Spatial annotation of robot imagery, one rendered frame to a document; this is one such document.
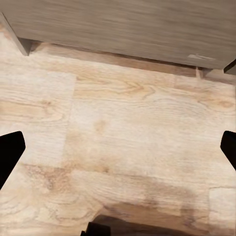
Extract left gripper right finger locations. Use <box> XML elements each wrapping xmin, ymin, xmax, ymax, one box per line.
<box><xmin>220</xmin><ymin>131</ymin><xmax>236</xmax><ymax>170</ymax></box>

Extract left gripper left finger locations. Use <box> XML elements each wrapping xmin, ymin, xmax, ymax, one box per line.
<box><xmin>0</xmin><ymin>131</ymin><xmax>26</xmax><ymax>190</ymax></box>

